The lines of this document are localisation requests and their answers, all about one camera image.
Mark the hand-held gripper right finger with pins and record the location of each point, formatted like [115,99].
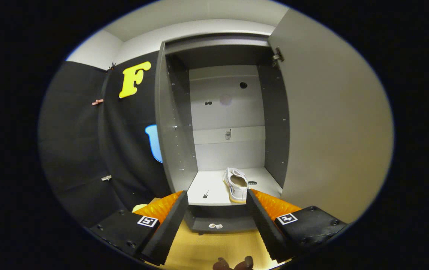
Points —
[261,225]

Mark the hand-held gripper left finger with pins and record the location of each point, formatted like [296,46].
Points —
[169,228]

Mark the white canvas shoe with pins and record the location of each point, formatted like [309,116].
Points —
[236,185]

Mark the grey shoe cabinet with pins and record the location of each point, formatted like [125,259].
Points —
[177,131]

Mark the beige shoe cabinet door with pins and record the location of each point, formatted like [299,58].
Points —
[334,123]

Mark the grey cabinet shelf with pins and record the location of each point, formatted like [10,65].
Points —
[210,187]

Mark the metal door hinge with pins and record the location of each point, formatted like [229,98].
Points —
[277,56]

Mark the yellow pineapple plush toy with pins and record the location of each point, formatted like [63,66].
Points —
[139,207]

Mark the dark brown rounded object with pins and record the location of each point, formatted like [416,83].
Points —
[220,264]
[245,263]

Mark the silver clip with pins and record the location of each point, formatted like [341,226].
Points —
[106,177]

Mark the black backdrop cloth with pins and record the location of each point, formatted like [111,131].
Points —
[75,150]

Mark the pink clip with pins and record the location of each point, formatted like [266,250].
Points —
[97,101]

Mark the black cloth clip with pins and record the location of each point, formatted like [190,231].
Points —
[111,66]

